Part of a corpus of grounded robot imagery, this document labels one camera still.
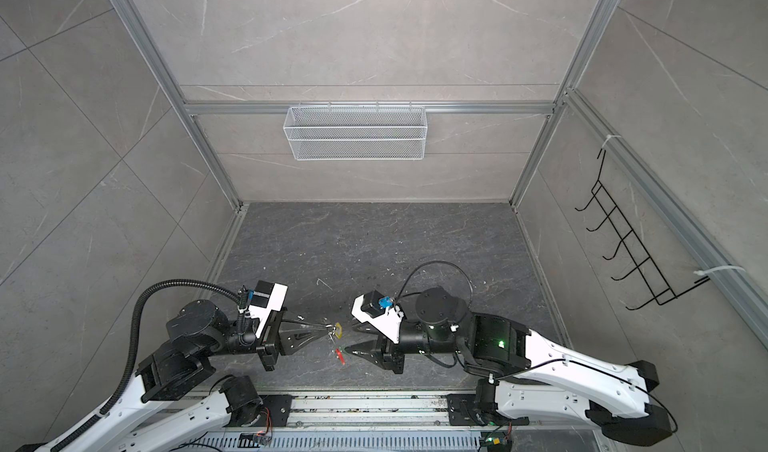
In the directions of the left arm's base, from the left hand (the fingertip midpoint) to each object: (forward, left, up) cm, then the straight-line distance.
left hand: (325, 325), depth 50 cm
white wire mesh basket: (+70, -2, -7) cm, 70 cm away
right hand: (0, -4, -4) cm, 6 cm away
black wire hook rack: (+18, -68, -4) cm, 70 cm away
